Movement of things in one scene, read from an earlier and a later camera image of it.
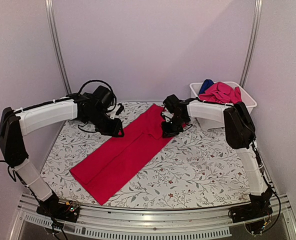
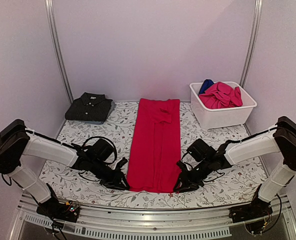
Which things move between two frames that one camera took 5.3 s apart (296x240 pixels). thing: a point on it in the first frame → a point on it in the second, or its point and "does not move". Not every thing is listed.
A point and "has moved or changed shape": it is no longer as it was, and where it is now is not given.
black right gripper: (169, 132) → (187, 182)
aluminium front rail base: (217, 221) does not move
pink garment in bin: (222, 92) does not move
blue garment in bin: (206, 84) does not move
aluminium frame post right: (248, 59) does not move
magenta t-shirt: (103, 173) has moved or changed shape
